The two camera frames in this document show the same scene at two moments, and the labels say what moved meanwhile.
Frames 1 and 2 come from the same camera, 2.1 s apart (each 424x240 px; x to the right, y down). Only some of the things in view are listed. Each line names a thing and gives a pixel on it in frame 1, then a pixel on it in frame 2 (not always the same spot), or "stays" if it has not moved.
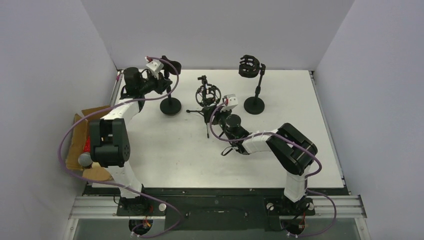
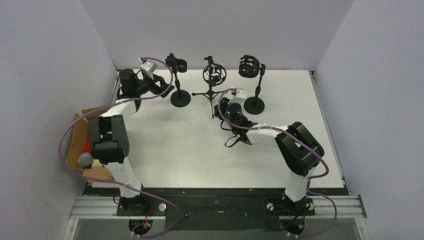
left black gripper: (166, 84) stays
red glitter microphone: (87, 147) stays
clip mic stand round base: (170, 106) → (180, 98)
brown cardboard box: (80, 143) stays
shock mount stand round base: (249, 67) stays
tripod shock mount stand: (208, 96) → (213, 74)
